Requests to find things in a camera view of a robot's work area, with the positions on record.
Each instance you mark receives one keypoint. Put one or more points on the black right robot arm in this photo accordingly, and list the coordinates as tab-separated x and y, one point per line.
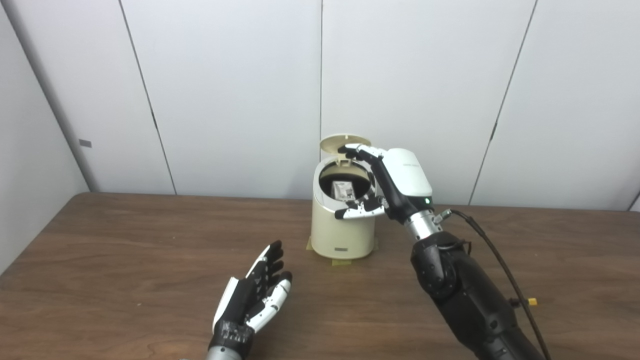
465	290

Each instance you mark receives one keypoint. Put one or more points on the cream round bin lid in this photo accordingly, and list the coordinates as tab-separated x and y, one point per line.
336	141

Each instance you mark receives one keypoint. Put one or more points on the small grey wall tag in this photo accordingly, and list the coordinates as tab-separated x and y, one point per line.
85	143

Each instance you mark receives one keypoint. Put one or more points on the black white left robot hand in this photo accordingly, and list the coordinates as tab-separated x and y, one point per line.
247	300

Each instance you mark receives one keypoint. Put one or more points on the white green milk carton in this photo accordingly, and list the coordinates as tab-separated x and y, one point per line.
343	190

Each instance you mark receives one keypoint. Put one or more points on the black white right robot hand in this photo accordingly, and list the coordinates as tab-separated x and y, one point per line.
405	180

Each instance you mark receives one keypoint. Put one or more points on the cream-colored round bin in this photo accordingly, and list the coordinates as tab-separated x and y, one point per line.
340	232

